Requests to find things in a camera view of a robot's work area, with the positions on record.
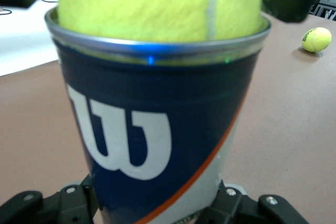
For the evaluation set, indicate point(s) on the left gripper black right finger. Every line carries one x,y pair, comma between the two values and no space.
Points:
231,208

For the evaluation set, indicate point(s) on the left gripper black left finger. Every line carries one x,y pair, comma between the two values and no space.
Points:
71,205

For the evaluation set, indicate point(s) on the yellow tennis ball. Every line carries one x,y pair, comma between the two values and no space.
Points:
316,40
147,6

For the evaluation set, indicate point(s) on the blue white tennis ball can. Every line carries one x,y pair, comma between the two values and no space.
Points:
157,90

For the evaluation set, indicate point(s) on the grey metal shelf rack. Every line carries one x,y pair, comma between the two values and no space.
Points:
325,1

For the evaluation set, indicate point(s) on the brown table mat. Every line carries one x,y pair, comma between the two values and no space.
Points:
288,129

